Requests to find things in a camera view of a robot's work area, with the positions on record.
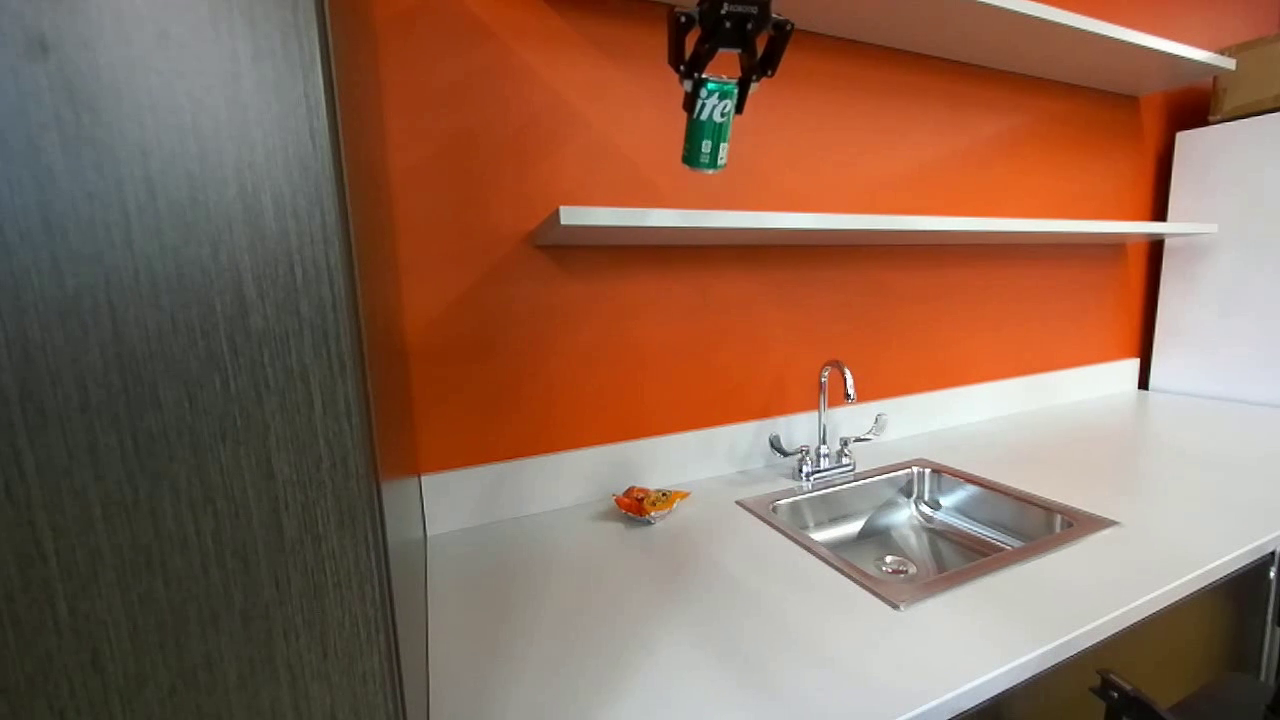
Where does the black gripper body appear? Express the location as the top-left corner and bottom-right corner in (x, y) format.
(668, 0), (798, 72)

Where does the green soda can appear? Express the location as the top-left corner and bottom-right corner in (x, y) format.
(685, 75), (740, 172)

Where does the chrome faucet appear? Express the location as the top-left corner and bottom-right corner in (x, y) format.
(768, 358), (888, 484)

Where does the orange snack bag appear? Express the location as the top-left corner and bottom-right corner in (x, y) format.
(612, 484), (688, 522)

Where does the stainless steel sink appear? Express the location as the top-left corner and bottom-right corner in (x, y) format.
(744, 461), (1108, 606)

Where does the white refrigerator side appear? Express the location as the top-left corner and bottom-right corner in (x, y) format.
(1150, 113), (1280, 402)

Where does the dark wood cabinet panel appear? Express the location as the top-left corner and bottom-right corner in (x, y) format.
(0, 0), (405, 720)

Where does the white lower wall shelf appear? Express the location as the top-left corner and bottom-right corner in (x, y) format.
(531, 203), (1213, 247)

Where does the white wall shelf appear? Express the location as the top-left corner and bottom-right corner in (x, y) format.
(531, 203), (1213, 247)
(778, 0), (1237, 95)

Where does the white upper wall shelf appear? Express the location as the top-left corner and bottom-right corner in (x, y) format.
(778, 0), (1237, 95)

